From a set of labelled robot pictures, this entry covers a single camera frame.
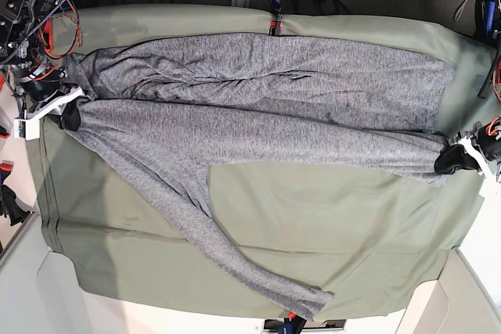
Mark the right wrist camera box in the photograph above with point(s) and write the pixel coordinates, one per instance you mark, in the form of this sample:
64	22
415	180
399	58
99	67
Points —
29	129

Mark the orange black clamp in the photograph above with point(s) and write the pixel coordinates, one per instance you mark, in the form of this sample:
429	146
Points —
276	24
293	324

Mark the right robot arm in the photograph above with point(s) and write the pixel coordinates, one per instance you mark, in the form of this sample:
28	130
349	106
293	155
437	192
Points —
28	62

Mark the green table cloth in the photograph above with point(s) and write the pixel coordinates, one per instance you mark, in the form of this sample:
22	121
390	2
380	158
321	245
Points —
367	237

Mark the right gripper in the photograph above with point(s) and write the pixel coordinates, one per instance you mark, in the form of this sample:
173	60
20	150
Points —
39	96

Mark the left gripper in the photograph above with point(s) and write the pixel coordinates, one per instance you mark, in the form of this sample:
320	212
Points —
475	150

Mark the orange black bottom clamp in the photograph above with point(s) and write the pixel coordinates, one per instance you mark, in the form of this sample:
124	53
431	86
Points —
293	324

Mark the grey T-shirt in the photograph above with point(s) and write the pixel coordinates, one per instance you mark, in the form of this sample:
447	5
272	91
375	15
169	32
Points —
162	113

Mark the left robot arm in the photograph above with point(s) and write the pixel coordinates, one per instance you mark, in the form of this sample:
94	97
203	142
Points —
488	30

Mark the orange black top clamp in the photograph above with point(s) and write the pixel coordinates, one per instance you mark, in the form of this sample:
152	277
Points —
276	24

